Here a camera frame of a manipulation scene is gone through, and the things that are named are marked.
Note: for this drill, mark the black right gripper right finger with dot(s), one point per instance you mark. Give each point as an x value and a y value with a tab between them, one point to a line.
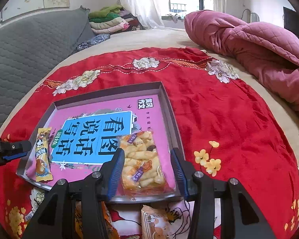
240	215

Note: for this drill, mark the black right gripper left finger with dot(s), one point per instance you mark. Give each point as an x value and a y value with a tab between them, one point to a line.
55	216

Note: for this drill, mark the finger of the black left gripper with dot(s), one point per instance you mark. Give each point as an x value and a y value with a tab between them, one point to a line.
15	150

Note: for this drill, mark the yellow long snack packet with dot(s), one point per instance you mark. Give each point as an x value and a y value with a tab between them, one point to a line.
42	170

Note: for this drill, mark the clear bag of rice crackers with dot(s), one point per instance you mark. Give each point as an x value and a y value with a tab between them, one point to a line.
142	173

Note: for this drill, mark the orange clear snack bag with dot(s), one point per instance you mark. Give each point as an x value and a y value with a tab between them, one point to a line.
111	231

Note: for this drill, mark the pink book with blue label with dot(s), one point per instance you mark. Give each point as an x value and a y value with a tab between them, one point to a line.
102	139

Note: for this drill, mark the beige cartoon snack packet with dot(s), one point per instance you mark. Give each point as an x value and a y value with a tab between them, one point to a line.
157	223

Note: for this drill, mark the grey quilted headboard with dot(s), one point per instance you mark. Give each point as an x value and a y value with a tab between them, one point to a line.
31	47

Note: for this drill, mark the dark patterned cloth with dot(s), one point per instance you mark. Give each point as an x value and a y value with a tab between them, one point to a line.
93	41

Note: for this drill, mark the stack of folded clothes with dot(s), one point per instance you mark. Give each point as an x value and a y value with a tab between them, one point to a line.
113	19

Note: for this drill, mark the pink quilted duvet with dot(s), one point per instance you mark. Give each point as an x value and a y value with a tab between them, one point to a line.
268	52

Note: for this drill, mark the beige bed sheet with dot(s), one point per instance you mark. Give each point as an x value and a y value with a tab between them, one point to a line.
168	37

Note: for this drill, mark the white curtain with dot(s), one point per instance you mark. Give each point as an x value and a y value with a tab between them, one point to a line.
146	11

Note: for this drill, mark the black television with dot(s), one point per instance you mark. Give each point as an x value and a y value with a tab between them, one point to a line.
291	21

